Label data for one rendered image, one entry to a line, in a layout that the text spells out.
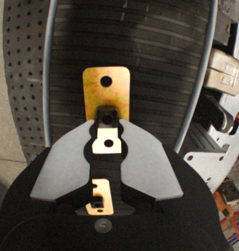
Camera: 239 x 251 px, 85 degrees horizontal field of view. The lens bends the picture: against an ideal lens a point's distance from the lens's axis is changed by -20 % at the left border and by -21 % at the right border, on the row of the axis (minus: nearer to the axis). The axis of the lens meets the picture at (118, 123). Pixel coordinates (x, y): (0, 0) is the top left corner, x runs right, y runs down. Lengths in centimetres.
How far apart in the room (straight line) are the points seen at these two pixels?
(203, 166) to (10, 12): 80
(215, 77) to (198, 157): 13
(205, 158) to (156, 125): 16
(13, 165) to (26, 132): 143
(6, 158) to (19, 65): 162
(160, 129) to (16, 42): 64
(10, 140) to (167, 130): 184
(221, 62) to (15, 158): 205
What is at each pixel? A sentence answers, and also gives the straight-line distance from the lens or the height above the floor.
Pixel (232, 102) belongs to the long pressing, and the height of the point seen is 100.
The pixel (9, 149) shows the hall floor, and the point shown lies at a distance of 203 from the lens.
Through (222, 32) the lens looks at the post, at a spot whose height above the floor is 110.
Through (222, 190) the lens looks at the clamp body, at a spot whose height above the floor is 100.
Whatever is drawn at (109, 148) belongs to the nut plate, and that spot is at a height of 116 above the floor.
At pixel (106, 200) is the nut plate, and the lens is 23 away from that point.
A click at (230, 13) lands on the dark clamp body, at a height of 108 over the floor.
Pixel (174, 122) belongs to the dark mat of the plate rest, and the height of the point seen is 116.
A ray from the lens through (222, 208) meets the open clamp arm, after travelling 69.
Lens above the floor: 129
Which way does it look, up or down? 62 degrees down
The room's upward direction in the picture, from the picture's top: 174 degrees clockwise
